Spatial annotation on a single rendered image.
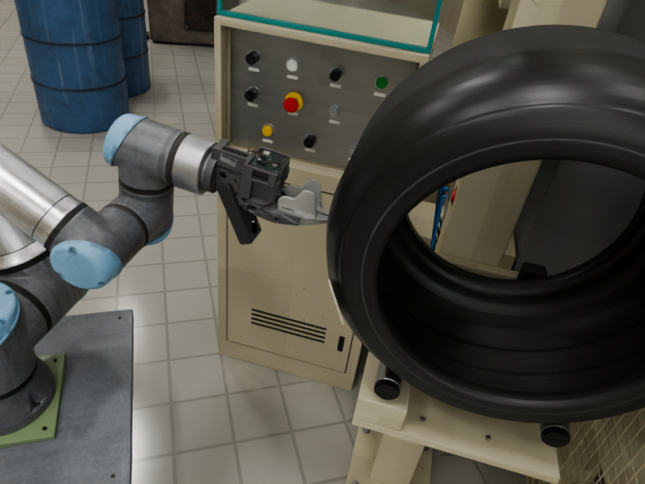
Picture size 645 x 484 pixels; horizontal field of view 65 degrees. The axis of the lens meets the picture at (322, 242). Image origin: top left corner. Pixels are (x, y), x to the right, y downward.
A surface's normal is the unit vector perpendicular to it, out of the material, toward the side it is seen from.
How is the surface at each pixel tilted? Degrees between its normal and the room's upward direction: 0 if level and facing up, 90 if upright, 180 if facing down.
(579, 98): 43
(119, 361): 0
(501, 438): 0
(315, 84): 90
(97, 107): 90
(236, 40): 90
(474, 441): 0
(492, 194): 90
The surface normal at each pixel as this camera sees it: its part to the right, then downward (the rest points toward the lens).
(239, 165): -0.25, 0.55
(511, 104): -0.38, -0.24
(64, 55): 0.19, 0.60
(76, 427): 0.11, -0.80
